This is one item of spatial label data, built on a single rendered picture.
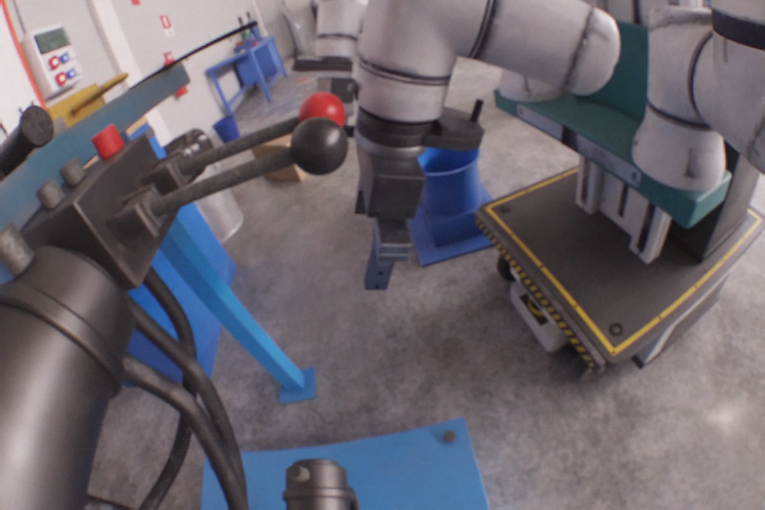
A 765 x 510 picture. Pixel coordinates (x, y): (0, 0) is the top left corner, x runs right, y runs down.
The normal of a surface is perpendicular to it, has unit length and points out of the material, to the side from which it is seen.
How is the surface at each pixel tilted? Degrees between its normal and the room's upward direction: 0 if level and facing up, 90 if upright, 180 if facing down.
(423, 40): 96
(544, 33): 89
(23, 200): 90
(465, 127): 25
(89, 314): 79
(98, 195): 90
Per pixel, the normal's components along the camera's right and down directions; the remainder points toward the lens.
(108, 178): 0.96, -0.28
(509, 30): -0.12, 0.66
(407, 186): 0.14, 0.67
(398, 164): 0.17, -0.74
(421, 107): 0.38, 0.65
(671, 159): -0.80, 0.22
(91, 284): 0.83, -0.51
